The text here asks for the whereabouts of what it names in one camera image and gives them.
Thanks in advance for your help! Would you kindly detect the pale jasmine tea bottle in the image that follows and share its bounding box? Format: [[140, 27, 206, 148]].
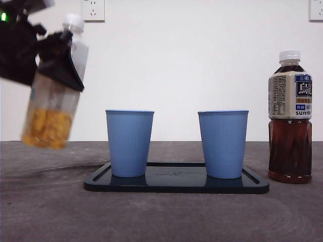
[[20, 14, 89, 150]]

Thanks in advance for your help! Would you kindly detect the blue ribbed cup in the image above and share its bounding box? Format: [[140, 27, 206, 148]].
[[197, 109, 250, 179], [105, 109, 155, 178]]

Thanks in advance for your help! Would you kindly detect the white wall socket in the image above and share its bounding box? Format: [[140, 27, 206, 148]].
[[81, 0, 105, 22], [309, 0, 323, 22]]

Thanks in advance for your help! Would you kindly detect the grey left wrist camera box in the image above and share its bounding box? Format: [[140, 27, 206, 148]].
[[24, 0, 56, 15]]

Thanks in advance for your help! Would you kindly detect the dark oolong tea bottle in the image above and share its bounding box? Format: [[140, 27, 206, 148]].
[[267, 49, 313, 185]]

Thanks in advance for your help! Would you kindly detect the dark navy tray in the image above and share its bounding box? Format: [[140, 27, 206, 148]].
[[83, 162, 270, 194]]

